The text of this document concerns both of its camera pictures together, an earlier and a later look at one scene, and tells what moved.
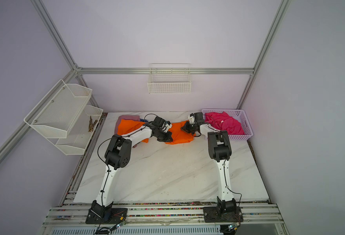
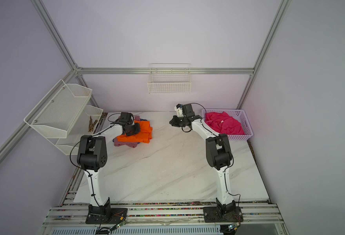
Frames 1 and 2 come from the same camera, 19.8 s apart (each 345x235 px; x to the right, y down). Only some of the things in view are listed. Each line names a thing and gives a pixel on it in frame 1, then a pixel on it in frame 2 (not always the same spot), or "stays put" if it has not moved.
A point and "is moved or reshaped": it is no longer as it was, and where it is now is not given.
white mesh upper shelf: [58, 111] stays put
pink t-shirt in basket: [221, 120] stays put
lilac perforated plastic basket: [239, 114] stays put
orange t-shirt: [180, 136] is moved or reshaped
